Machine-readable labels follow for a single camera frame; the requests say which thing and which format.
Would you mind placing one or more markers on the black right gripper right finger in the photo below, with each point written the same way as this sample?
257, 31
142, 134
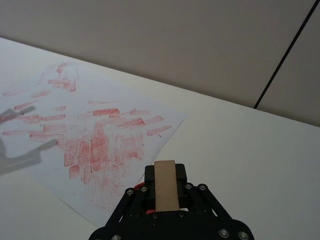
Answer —
182, 180

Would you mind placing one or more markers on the white paper with red marks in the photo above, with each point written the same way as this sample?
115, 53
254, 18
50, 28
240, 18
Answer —
100, 140

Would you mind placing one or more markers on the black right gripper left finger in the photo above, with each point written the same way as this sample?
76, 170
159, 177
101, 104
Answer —
149, 182

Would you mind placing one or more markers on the brown wooden stamp block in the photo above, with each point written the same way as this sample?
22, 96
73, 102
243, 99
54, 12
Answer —
166, 185

